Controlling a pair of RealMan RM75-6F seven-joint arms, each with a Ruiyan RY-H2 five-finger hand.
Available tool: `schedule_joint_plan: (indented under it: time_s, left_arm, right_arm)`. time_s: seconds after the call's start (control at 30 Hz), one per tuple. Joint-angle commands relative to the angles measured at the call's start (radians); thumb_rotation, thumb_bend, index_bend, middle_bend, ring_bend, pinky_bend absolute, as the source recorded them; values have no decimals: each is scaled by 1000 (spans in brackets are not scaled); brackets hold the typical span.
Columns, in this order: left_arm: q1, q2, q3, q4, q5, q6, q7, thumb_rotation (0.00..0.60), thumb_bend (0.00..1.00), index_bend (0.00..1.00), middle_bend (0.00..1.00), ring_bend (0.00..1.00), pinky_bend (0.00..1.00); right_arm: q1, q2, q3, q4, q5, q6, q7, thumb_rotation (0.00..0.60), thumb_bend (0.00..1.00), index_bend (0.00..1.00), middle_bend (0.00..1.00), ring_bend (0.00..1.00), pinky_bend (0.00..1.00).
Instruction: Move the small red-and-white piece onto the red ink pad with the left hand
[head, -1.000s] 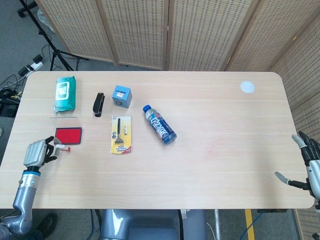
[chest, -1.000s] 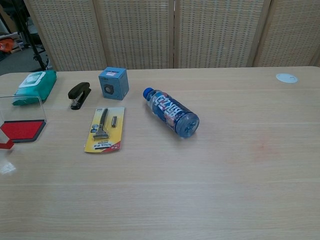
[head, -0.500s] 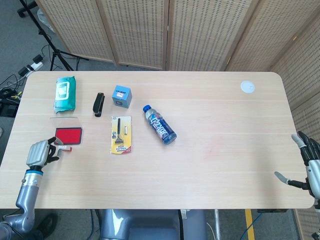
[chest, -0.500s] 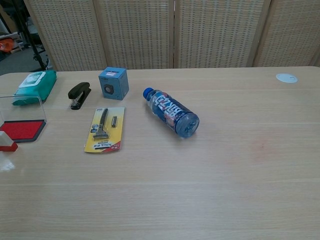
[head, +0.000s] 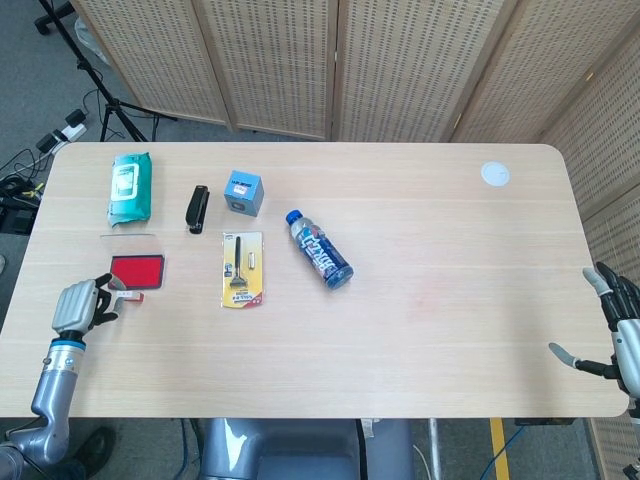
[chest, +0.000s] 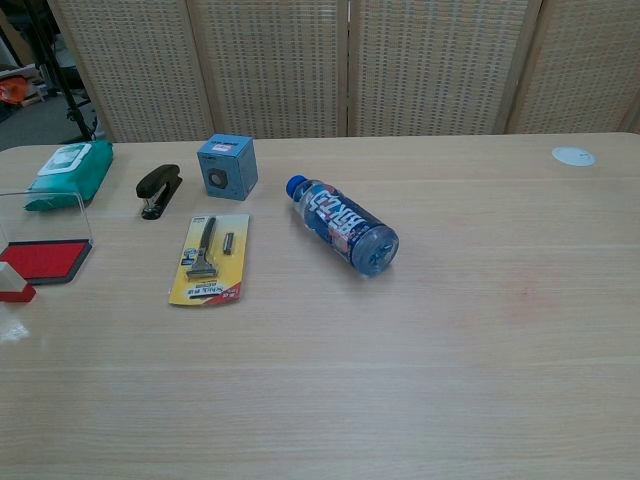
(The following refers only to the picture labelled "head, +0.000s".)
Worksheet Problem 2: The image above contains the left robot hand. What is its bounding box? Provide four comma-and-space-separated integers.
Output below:
52, 273, 129, 335

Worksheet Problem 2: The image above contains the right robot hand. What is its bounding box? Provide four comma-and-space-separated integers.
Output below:
548, 262, 640, 401

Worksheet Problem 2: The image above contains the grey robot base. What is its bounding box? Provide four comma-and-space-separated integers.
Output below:
198, 417, 417, 480

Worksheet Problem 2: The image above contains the red ink pad clear lid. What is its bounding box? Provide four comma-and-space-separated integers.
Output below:
99, 232, 168, 291

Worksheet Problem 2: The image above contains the green wet wipes pack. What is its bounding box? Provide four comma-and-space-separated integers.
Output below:
106, 151, 153, 227

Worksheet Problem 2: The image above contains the black shoe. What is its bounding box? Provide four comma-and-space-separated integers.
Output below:
69, 426, 118, 476

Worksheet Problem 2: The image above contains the black stapler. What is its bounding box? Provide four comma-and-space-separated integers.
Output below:
184, 184, 211, 235

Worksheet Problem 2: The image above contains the yellow razor blister pack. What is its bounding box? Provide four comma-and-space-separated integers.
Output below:
220, 230, 266, 310

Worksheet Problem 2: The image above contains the white power strip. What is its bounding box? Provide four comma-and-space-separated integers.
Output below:
51, 123, 87, 144

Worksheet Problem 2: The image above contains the blue cube box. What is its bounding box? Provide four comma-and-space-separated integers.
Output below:
222, 169, 265, 218

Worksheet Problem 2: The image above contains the white round sticker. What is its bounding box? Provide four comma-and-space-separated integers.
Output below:
480, 160, 512, 188

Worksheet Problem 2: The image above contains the black tripod stand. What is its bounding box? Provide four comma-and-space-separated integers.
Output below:
38, 0, 179, 144

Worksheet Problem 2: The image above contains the metal table leg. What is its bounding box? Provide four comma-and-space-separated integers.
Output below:
426, 418, 443, 480

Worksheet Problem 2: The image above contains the blue drink bottle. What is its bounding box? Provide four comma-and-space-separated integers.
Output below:
284, 208, 355, 291

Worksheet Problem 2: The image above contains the wicker folding screen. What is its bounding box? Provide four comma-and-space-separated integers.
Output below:
69, 0, 640, 480

